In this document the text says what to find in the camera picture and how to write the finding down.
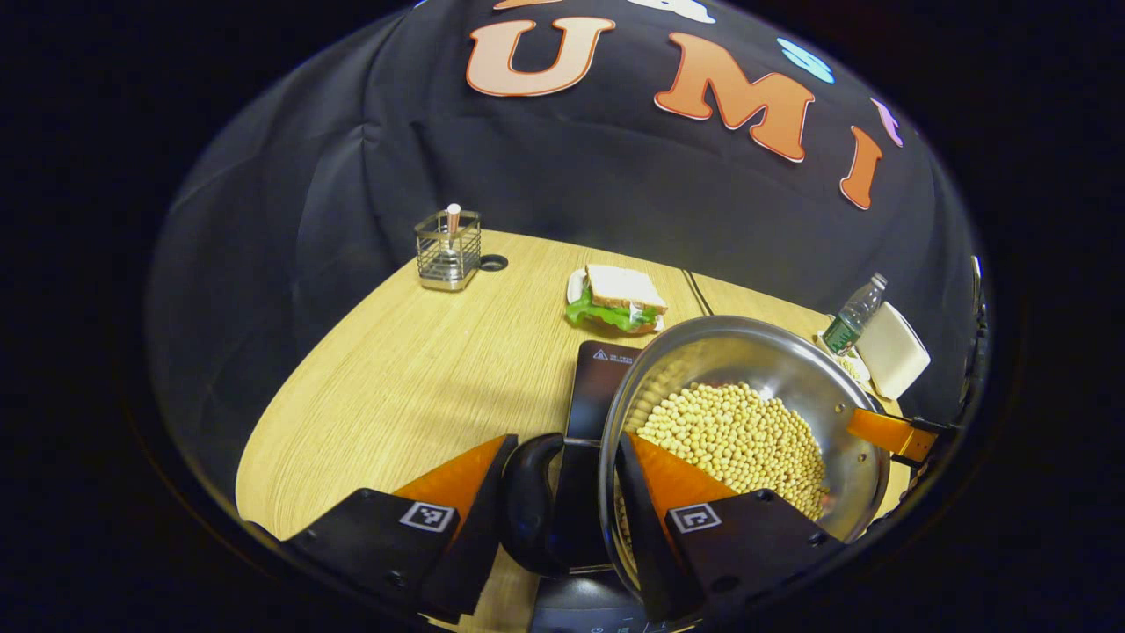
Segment clear plastic water bottle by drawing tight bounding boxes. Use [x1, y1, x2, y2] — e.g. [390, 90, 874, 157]
[822, 273, 889, 357]

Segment black induction cooktop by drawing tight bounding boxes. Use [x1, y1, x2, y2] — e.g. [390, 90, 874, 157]
[527, 340, 671, 633]

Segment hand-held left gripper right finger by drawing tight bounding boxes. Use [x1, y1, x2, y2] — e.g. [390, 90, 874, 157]
[613, 431, 848, 625]

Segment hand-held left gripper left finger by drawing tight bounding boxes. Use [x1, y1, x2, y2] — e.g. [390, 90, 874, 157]
[281, 433, 520, 625]

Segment sandwich with lettuce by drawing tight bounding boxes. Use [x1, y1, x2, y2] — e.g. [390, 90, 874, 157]
[565, 264, 669, 335]

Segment wire mesh utensil holder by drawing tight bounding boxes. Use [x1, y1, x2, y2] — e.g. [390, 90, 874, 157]
[414, 209, 483, 293]

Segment pile of soybeans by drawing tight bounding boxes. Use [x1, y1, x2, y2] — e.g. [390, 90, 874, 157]
[615, 381, 831, 521]

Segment white divided bean dish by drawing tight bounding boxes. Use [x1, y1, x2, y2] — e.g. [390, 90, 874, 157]
[813, 330, 873, 384]

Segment black backdrop cloth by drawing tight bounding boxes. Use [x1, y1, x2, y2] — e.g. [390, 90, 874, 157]
[145, 0, 990, 493]

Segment white toaster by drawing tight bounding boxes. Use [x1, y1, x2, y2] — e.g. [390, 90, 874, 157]
[854, 302, 932, 402]

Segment black cooktop power cable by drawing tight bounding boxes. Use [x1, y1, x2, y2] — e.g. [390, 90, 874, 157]
[680, 268, 715, 318]

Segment stainless steel pot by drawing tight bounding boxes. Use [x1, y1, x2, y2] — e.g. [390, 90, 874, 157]
[501, 316, 891, 609]

